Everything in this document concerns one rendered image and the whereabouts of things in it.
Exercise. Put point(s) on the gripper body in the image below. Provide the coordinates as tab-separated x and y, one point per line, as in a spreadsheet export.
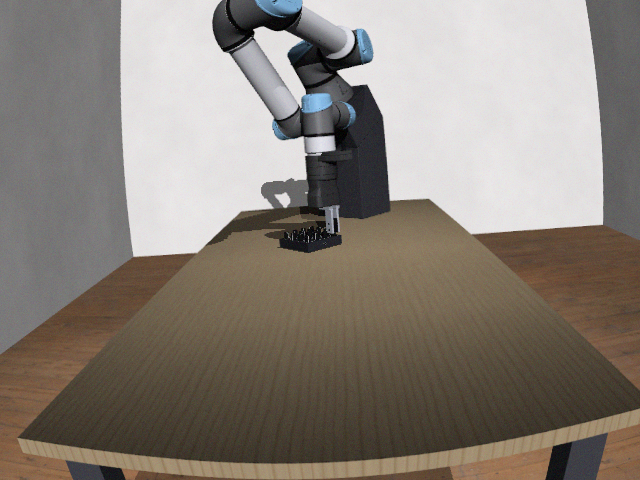
320	168

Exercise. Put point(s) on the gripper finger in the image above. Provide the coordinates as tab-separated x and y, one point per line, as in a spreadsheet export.
336	218
329	219

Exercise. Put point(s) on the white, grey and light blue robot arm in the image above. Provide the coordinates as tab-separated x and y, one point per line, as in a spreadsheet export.
338	48

